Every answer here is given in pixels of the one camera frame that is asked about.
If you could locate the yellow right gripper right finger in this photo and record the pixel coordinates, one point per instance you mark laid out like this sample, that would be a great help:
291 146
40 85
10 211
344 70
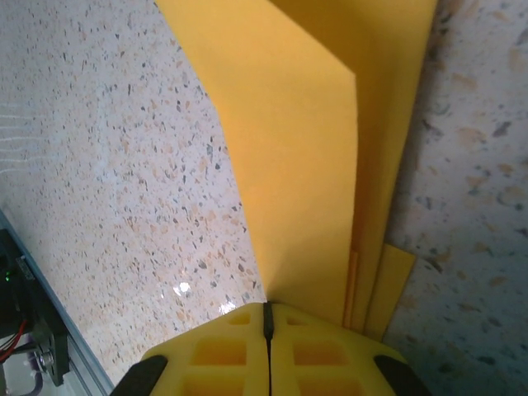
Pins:
330 367

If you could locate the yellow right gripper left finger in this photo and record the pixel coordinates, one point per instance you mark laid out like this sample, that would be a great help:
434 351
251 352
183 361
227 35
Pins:
214 363

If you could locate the orange square paper sheet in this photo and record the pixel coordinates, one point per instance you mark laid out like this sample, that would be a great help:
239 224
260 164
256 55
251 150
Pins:
297 165

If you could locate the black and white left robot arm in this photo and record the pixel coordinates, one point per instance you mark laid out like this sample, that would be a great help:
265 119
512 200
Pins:
10 297

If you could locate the long aluminium mounting rail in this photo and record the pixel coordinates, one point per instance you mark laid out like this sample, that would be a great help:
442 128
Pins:
84 363

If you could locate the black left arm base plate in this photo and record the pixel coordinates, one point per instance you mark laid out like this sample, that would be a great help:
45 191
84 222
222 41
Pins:
51 354

